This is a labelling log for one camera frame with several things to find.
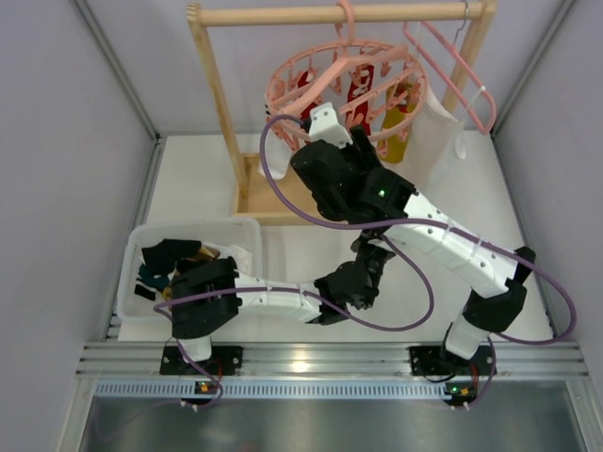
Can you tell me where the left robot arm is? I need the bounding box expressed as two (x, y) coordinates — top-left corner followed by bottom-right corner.
(168, 237), (394, 363)

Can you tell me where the white plastic basket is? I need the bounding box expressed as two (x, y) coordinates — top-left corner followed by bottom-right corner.
(116, 218), (264, 322)

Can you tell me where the yellow sock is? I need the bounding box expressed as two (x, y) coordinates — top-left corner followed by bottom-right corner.
(381, 82), (423, 165)

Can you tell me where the black sock in basket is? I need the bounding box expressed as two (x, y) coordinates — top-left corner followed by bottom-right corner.
(141, 239), (202, 276)

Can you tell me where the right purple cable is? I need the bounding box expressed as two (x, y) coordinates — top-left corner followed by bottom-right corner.
(258, 114), (579, 344)

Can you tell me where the red sock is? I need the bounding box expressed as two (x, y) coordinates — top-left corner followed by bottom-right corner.
(346, 64), (374, 135)
(289, 68), (317, 91)

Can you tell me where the white mesh laundry bag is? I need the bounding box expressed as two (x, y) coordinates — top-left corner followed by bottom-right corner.
(403, 88), (466, 193)

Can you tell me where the slotted cable duct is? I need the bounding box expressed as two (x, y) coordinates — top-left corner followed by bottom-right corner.
(95, 379), (472, 400)

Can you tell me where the aluminium mounting rail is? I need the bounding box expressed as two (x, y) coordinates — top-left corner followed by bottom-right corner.
(75, 342), (589, 380)

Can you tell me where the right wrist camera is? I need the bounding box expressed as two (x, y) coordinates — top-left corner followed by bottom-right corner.
(308, 102), (352, 149)

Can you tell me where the wooden clothes rack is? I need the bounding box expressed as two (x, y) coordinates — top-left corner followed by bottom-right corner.
(187, 1), (497, 226)

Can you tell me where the brown striped sock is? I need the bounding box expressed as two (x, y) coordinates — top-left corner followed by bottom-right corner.
(161, 246), (220, 301)

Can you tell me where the white sock in basket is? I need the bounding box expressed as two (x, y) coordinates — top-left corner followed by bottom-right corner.
(264, 137), (292, 181)

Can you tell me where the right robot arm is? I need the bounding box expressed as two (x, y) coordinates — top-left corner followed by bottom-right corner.
(290, 127), (536, 362)

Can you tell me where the pink round clip hanger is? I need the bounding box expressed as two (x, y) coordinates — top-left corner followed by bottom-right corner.
(266, 1), (430, 163)

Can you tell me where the pink wire hanger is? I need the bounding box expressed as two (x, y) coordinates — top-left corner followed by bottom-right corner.
(402, 21), (497, 135)

